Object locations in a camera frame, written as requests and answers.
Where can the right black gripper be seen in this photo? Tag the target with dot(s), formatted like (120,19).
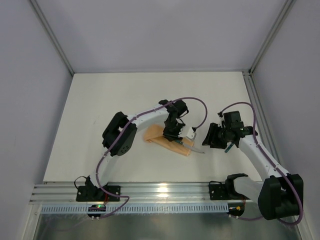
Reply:
(215,135)

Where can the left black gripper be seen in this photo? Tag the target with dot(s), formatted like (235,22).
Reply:
(172,132)

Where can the knife with green handle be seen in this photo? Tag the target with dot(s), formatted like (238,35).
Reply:
(194,149)

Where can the orange cloth napkin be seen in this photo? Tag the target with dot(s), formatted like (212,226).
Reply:
(154,134)

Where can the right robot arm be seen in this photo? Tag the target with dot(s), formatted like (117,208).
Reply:
(280,194)

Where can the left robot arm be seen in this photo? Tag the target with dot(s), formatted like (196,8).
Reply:
(163,121)

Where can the right small connector board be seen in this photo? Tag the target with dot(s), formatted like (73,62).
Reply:
(235,210)

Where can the left small controller board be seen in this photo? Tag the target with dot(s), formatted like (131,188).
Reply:
(96,211)

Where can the fork with green handle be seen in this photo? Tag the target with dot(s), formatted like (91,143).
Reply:
(229,147)

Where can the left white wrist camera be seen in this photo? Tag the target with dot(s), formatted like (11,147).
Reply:
(188,132)

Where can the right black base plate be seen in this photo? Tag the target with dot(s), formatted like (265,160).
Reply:
(221,191)

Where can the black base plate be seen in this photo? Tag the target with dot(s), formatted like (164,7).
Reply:
(112,193)
(221,191)

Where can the right side aluminium rail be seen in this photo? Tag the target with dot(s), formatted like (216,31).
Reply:
(257,105)

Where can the aluminium rail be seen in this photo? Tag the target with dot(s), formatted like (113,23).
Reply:
(257,105)
(134,192)

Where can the aluminium front rail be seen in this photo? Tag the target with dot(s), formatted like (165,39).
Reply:
(134,192)

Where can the slotted grey cable duct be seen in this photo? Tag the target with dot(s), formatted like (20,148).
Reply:
(136,208)

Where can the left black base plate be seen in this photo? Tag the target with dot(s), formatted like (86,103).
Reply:
(112,193)

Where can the right aluminium frame post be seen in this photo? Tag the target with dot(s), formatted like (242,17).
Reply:
(272,33)

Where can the aluminium frame post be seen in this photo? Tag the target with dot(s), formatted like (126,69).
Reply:
(272,33)
(50,34)

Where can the left aluminium frame post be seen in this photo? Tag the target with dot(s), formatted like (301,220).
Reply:
(50,34)

